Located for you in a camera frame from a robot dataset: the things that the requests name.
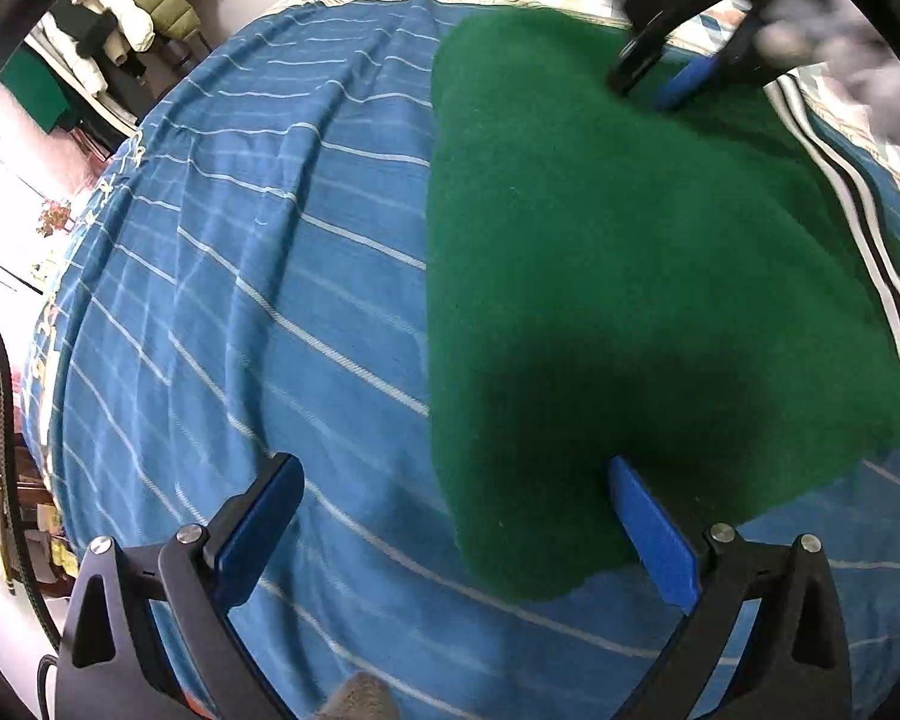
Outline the blue striped bed sheet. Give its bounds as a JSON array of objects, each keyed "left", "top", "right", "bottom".
[{"left": 19, "top": 0, "right": 900, "bottom": 720}]

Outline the green varsity jacket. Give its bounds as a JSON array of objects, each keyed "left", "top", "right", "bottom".
[{"left": 424, "top": 6, "right": 900, "bottom": 605}]

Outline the olive puffer jacket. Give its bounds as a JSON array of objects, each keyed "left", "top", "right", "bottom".
[{"left": 116, "top": 0, "right": 203, "bottom": 53}]

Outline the black cable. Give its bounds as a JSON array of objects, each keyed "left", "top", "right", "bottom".
[{"left": 0, "top": 292, "right": 61, "bottom": 646}]

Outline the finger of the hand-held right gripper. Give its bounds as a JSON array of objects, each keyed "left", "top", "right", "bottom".
[
  {"left": 607, "top": 4, "right": 691, "bottom": 96},
  {"left": 656, "top": 4, "right": 770, "bottom": 110}
]

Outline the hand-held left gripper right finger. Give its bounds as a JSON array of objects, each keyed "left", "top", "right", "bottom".
[{"left": 606, "top": 456, "right": 852, "bottom": 720}]

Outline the person's fuzzy clothing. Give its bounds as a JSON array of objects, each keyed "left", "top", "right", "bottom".
[{"left": 322, "top": 673, "right": 402, "bottom": 720}]

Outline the white puffer garment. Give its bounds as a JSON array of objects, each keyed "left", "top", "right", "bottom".
[{"left": 82, "top": 0, "right": 155, "bottom": 53}]

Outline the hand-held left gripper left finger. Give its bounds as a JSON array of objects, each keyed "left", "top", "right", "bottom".
[{"left": 54, "top": 452, "right": 306, "bottom": 720}]

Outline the wooden furniture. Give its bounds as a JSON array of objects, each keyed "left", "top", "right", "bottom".
[{"left": 0, "top": 420, "right": 76, "bottom": 601}]

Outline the green cloth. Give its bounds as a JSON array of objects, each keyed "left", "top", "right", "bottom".
[{"left": 0, "top": 45, "right": 72, "bottom": 132}]

